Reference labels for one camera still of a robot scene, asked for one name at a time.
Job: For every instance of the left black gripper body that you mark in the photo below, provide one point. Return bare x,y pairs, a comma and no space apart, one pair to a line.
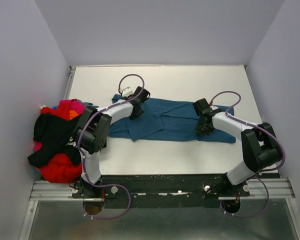
136,116

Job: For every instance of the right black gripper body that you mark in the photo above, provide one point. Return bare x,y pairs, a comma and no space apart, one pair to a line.
201,130

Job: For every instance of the teal blue t shirt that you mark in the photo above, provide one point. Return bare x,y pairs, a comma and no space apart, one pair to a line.
166,120

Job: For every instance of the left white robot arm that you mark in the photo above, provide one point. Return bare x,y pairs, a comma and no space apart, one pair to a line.
121,109

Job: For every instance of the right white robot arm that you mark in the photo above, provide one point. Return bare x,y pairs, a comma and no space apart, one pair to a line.
260,147

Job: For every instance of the grey blue t shirt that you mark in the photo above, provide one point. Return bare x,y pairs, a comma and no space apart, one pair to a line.
89,105

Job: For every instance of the orange t shirt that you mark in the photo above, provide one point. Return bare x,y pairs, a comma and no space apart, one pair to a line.
72,114

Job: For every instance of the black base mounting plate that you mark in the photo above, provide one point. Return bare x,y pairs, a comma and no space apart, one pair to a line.
159,191

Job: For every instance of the black t shirt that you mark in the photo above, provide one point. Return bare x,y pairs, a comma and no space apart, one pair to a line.
92,141

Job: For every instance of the red t shirt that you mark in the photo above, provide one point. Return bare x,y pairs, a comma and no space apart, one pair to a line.
64,166

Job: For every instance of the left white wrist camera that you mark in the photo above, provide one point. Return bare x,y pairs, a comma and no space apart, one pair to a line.
126,92

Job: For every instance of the aluminium frame rail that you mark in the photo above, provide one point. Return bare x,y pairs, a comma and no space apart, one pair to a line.
53,214

